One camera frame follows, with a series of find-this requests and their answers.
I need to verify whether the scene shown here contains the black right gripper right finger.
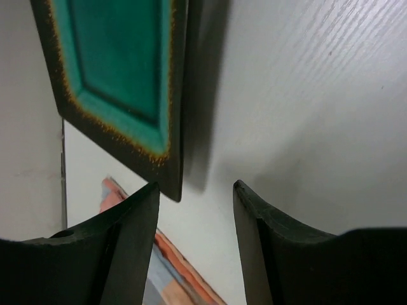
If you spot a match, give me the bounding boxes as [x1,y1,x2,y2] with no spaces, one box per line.
[233,180,406,304]

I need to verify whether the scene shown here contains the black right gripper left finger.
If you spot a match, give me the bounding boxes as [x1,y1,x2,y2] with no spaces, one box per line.
[1,183,159,304]

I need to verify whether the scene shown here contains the orange grey checkered cloth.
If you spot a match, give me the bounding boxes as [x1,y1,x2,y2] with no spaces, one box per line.
[99,177,228,305]

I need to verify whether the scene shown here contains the green square ceramic plate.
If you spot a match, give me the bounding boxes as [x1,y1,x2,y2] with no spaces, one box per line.
[31,1,188,201]

